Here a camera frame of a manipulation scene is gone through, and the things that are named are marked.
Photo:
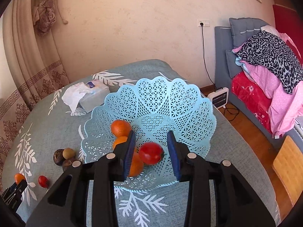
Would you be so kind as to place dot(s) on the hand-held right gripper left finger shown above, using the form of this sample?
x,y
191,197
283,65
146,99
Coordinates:
x,y
130,156

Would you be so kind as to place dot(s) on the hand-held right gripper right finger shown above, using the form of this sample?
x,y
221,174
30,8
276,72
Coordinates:
x,y
174,156

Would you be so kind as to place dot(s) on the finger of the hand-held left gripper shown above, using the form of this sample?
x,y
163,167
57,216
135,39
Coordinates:
x,y
20,186

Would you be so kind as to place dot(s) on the large orange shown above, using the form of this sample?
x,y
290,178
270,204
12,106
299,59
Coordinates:
x,y
19,177

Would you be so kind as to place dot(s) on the red tomato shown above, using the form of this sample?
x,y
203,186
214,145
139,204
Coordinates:
x,y
150,153
43,181

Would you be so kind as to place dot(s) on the light blue lattice basket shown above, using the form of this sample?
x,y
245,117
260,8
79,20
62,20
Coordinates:
x,y
165,104

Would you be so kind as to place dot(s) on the dark brown wrinkled fruit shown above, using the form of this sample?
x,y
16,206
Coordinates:
x,y
58,156
68,164

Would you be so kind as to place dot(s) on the small tan-green round fruit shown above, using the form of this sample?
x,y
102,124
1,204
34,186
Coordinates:
x,y
70,152

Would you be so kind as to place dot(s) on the blue tissue pack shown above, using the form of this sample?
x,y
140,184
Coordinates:
x,y
94,97

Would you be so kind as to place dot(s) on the white space heater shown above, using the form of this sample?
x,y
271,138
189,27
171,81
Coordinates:
x,y
219,98

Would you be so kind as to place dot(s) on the red floral blanket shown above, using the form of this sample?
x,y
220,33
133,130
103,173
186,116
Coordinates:
x,y
248,94

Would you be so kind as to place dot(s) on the wooden board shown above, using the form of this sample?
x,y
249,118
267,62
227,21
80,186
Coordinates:
x,y
288,165

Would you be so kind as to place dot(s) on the pile of bedding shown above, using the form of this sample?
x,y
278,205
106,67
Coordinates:
x,y
284,108

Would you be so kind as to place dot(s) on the beige patterned curtain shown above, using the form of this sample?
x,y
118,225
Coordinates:
x,y
23,63

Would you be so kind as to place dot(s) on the leopard print blanket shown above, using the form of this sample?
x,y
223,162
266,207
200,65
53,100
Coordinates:
x,y
272,54

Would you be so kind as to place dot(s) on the grey cushion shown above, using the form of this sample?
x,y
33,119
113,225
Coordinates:
x,y
246,26

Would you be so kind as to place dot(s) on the white pillow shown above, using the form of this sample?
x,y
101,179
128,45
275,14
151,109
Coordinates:
x,y
269,30

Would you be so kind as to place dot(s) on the floral curtain tieback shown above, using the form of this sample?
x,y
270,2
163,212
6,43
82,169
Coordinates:
x,y
45,9

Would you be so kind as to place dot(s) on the grey upholstered bed frame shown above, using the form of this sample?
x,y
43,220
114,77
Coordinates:
x,y
221,52

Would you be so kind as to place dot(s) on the white wall socket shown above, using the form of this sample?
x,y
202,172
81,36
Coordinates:
x,y
203,23

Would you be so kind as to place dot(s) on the red wall panel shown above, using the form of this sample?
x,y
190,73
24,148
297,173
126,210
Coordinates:
x,y
286,19

